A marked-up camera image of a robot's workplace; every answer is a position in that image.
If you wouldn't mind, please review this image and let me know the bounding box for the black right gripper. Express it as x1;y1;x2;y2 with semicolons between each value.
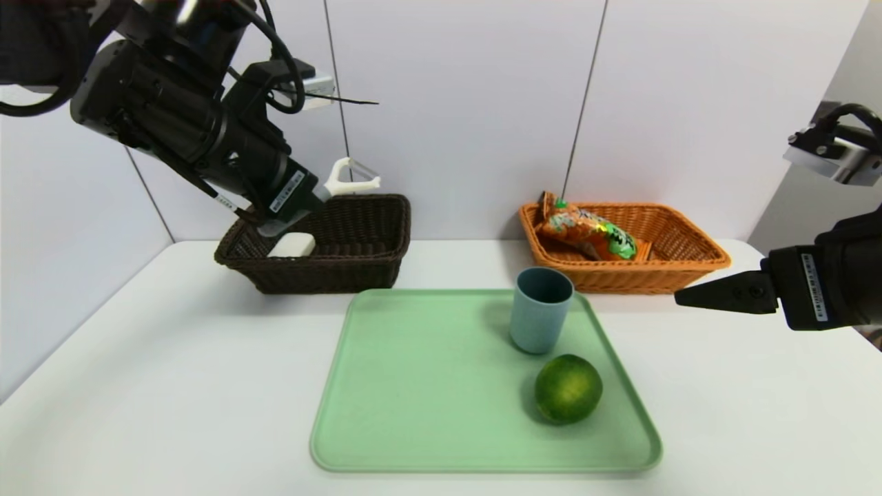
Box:
674;205;882;331

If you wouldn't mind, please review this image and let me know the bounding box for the orange snack bag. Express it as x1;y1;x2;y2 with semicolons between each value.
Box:
536;191;655;262

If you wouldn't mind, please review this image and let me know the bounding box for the blue-grey plastic cup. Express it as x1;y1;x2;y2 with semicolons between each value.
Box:
510;267;575;355

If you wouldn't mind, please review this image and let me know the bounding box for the white peeler grey handle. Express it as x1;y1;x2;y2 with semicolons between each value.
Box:
258;157;381;238

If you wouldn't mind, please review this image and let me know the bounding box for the white soap bar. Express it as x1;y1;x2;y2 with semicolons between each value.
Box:
267;233;316;259

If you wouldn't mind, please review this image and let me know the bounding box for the orange wicker basket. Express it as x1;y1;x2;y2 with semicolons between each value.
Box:
518;201;732;296

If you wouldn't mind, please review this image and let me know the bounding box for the dark brown wicker basket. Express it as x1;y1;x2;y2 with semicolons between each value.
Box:
214;194;412;296

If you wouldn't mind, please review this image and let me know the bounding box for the green lime fruit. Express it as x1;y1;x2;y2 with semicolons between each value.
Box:
535;354;604;425

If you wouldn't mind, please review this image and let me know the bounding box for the light green plastic tray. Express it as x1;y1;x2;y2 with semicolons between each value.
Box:
309;288;663;475

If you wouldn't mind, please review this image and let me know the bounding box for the thin black zip tie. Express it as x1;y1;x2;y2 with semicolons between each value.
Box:
303;92;379;106

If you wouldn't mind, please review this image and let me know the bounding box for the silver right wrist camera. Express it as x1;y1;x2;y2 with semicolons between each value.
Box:
783;124;882;187

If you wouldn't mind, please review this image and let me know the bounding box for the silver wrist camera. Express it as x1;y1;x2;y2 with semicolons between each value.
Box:
293;65;336;111
783;124;882;187

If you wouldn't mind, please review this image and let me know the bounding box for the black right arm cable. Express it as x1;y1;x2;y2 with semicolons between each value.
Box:
817;103;882;142

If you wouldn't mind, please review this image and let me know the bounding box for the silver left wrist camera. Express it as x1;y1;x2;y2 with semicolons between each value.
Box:
293;65;336;111

